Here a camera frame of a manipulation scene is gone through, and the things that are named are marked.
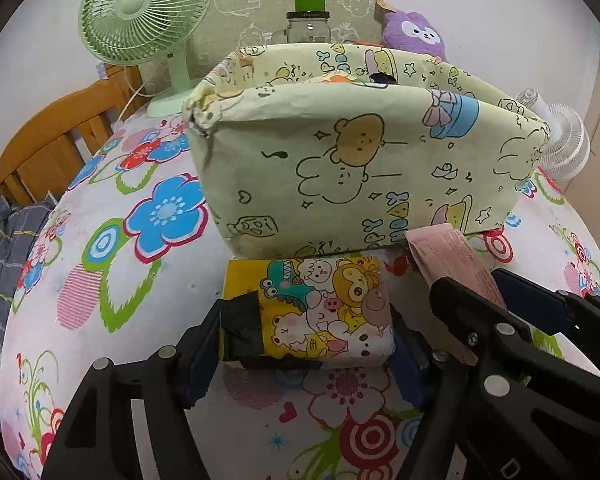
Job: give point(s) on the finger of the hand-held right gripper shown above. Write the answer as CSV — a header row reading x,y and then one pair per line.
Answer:
x,y
460,305
530,300

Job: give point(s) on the cartoon print fabric storage basket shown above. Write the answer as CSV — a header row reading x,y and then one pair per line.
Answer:
x,y
360,175

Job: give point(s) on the green desk fan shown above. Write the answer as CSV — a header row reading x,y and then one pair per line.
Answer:
x,y
130,5

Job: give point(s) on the purple plush toy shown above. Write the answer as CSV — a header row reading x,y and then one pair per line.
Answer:
x,y
412,35

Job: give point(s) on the grey plaid blanket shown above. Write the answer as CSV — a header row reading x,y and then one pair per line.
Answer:
x,y
5,245

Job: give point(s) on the yellow cartoon tissue pack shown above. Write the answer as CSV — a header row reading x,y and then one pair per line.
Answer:
x,y
325,305

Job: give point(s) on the small orange thing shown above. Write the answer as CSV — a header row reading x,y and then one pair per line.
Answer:
x,y
365,42

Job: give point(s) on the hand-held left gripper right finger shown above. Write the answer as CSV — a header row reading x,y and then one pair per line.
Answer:
x,y
410,360

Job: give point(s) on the pink packet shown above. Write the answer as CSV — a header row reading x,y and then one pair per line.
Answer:
x,y
445,250

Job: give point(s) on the white desk fan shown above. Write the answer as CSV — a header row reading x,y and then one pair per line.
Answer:
x,y
565,135

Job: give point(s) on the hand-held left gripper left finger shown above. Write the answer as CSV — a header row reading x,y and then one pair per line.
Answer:
x,y
202,355

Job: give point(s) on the floral bed sheet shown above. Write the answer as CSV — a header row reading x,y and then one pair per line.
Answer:
x,y
130,300

